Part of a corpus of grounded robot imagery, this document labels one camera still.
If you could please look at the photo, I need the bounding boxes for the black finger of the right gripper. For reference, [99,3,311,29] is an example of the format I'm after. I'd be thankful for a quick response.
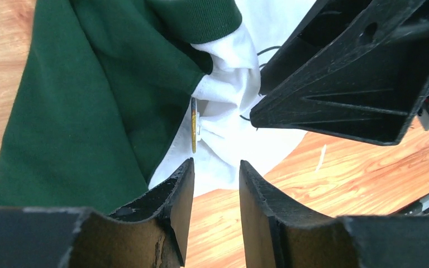
[249,0,429,146]

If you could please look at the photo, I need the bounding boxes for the white green garment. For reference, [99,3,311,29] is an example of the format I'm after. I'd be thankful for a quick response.
[0,1,313,214]

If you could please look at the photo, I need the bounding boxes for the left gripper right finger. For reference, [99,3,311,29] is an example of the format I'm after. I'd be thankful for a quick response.
[239,161,429,267]

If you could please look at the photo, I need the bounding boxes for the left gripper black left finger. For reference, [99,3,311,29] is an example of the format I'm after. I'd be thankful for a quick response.
[0,159,195,267]

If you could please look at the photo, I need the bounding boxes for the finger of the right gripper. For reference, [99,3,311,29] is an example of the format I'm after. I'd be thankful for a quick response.
[260,0,370,95]

